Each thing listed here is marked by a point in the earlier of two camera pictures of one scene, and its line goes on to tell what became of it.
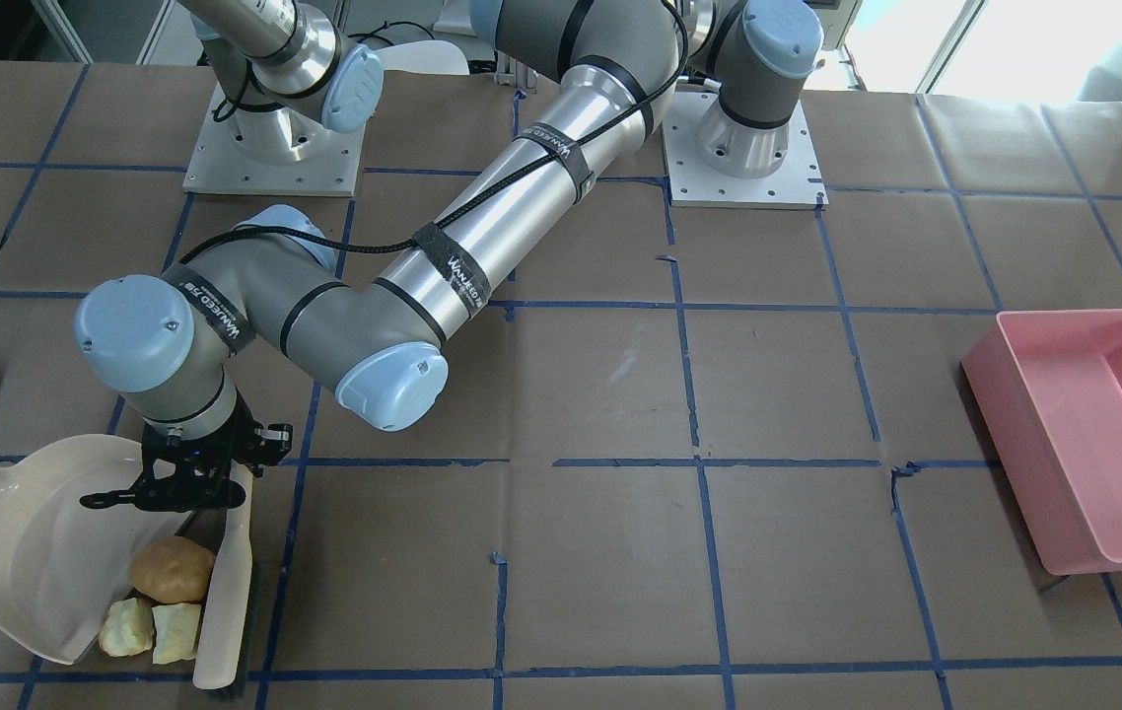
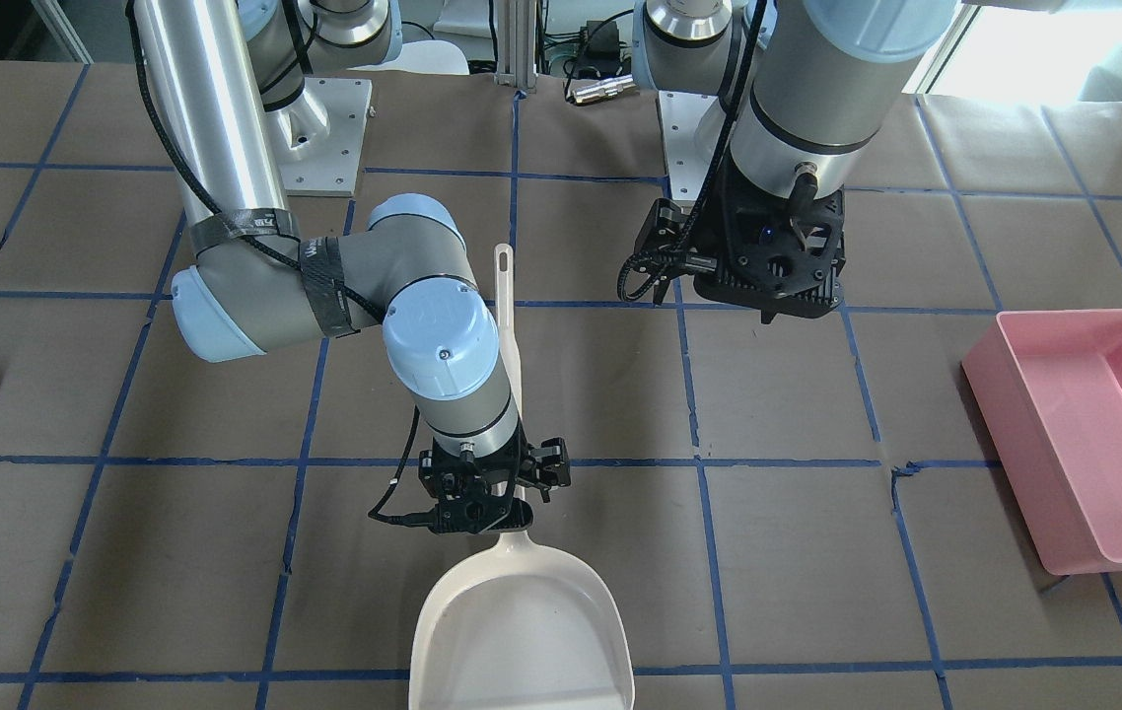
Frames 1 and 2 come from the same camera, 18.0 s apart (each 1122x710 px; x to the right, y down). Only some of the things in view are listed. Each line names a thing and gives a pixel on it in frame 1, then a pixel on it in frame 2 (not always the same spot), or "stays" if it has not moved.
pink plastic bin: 1090,411 stays
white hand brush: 224,645 to 505,311
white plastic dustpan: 40,565 to 520,627
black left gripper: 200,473 to 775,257
